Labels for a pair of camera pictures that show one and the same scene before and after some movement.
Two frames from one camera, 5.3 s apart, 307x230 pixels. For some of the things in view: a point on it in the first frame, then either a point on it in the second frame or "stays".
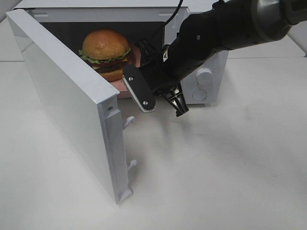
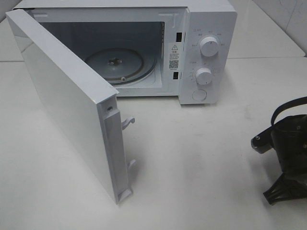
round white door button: (199, 95) stays
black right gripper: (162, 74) → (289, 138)
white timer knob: (204, 75) stays
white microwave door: (89, 106) stays
